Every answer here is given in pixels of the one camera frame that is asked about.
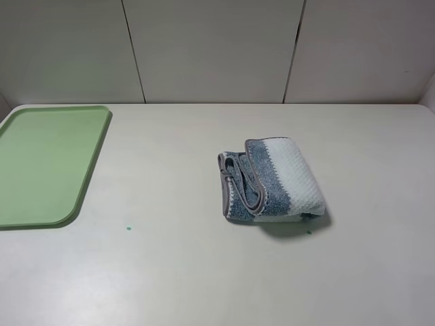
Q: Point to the blue white striped towel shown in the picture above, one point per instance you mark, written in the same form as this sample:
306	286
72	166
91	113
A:
270	181

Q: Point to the green plastic tray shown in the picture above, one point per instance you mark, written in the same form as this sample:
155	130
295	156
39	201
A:
47	159

